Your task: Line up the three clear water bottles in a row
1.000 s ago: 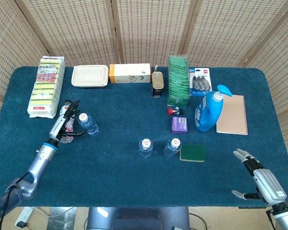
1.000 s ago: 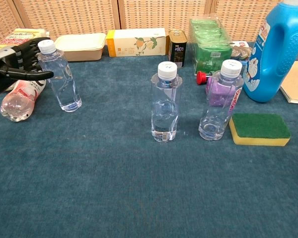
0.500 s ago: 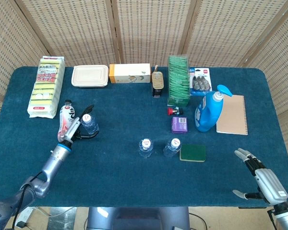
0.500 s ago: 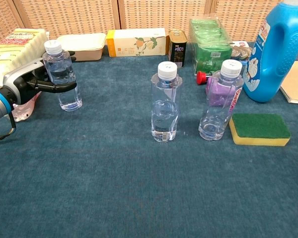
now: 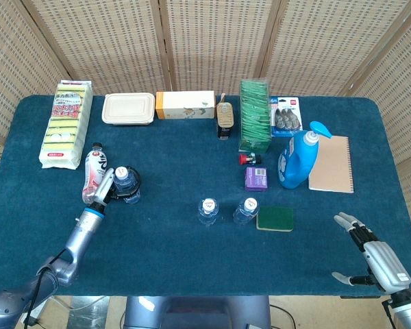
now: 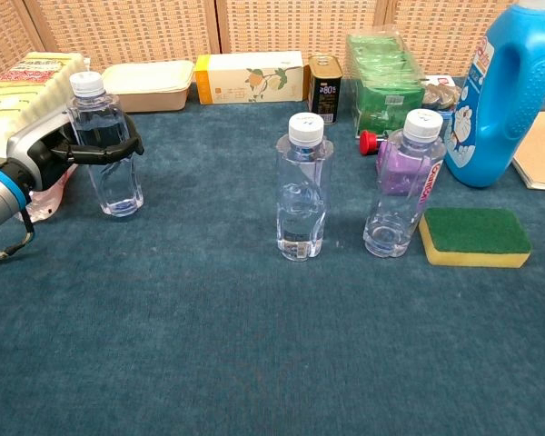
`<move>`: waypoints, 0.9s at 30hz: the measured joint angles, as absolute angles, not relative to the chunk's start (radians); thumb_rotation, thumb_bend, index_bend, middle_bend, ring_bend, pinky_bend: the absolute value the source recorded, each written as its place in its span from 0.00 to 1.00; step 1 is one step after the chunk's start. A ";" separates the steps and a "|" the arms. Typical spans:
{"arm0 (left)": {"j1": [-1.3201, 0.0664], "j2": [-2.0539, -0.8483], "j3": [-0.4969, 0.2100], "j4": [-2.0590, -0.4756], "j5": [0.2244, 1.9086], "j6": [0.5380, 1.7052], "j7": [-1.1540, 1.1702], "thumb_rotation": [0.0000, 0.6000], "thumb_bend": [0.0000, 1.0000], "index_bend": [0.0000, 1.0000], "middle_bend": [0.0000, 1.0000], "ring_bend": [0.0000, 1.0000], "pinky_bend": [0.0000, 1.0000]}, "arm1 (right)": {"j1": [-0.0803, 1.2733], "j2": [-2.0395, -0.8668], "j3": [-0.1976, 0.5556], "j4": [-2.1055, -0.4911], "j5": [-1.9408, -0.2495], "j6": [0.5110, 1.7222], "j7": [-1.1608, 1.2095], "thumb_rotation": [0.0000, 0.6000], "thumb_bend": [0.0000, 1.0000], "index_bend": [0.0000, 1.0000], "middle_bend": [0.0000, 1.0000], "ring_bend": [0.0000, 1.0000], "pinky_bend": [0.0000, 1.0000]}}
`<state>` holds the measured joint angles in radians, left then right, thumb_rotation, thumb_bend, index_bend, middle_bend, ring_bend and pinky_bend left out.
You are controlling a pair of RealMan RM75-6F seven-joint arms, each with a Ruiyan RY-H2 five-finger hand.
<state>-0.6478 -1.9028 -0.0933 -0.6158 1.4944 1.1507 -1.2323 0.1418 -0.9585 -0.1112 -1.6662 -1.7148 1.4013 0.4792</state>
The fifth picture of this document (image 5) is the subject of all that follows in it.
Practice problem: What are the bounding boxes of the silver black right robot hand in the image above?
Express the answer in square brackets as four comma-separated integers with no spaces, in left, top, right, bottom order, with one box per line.
[331,211,411,295]

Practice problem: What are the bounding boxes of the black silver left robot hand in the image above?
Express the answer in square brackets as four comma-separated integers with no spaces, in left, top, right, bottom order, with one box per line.
[92,167,141,207]

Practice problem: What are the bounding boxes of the clear water bottle white cap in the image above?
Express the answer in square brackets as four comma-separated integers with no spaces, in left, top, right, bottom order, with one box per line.
[197,197,220,226]
[112,165,142,205]

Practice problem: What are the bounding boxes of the clear bottle with purple label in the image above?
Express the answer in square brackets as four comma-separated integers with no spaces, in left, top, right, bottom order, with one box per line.
[232,197,260,226]

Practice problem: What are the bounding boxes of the pink drink bottle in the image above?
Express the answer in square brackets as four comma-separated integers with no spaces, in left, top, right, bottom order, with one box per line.
[82,143,111,206]

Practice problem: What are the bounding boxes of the yellow sponge multipack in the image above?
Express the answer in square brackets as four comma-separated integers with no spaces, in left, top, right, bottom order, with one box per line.
[38,80,93,170]

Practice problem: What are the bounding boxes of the beige lidded food container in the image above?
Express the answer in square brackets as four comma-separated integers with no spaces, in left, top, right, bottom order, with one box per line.
[101,93,156,127]

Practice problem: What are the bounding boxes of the brown spiral notebook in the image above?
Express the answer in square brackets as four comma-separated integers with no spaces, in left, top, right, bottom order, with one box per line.
[308,135,356,195]

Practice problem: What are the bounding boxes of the blue table cloth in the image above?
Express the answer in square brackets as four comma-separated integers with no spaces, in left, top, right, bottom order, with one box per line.
[0,95,411,297]

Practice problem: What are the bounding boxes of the white orange tea box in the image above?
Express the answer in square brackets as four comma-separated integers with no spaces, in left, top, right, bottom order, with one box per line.
[155,90,216,121]

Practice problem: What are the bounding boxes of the green yellow scouring sponge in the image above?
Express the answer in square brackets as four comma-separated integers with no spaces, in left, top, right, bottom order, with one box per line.
[256,205,295,233]

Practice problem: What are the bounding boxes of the silver metal table leg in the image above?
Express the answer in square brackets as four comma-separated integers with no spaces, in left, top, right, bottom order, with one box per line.
[66,295,111,329]

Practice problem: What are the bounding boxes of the blue detergent bottle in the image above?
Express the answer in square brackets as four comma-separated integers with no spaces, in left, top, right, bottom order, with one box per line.
[277,120,334,190]

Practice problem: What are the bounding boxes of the gold black tin can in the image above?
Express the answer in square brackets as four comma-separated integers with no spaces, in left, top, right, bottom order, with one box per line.
[216,93,234,141]

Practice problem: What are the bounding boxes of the white power strip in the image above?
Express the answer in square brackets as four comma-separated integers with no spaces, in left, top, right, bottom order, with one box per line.
[20,301,45,326]

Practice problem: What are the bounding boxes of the purple wrapped box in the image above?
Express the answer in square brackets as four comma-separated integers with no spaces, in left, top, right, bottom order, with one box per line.
[243,167,270,191]

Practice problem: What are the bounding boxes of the dark robot torso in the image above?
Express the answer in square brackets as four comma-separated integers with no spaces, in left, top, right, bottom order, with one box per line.
[123,295,272,329]

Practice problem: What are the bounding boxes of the green packet stack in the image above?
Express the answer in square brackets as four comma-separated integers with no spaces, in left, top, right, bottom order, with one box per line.
[238,80,273,154]

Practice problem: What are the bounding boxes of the binder clips blister pack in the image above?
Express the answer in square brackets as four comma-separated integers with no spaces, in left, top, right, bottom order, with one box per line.
[269,96,303,138]

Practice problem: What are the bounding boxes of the woven folding screen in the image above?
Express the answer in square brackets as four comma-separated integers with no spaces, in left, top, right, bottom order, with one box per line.
[0,0,411,241]

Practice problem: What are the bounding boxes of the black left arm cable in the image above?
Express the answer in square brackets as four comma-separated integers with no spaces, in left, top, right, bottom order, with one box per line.
[22,248,70,326]

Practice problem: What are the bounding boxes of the red push button switch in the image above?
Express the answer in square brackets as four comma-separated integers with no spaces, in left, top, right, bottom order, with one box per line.
[238,153,263,166]

